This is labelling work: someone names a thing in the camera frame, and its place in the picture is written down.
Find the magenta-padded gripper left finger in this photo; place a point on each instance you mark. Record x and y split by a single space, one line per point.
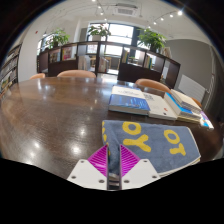
83 173

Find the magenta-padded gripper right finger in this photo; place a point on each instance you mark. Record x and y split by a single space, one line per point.
141 173

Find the blue towel with yellow letters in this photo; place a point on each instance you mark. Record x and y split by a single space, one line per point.
156 143

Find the blue and white book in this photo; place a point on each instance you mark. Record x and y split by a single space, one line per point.
128 103

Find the large blue-covered book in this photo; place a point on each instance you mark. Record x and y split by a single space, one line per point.
181 111

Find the colourful white booklet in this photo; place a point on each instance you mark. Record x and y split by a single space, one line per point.
208 125

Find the grey-white hardcover book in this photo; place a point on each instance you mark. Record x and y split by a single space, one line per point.
185 99

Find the orange chair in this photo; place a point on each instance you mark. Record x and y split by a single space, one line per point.
197 102
37 76
76 73
152 85

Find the dark open shelf unit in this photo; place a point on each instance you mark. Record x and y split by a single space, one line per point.
130 71

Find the potted green plant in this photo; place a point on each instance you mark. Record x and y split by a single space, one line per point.
57 37
99 31
151 39

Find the ceiling air conditioner unit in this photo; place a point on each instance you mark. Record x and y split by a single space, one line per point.
126 10

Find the ceiling spot lights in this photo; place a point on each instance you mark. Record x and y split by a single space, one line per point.
180 13

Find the white wall radiator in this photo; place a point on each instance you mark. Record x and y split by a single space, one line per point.
191 88

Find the tall wall bookcase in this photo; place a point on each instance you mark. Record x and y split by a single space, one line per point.
8 70

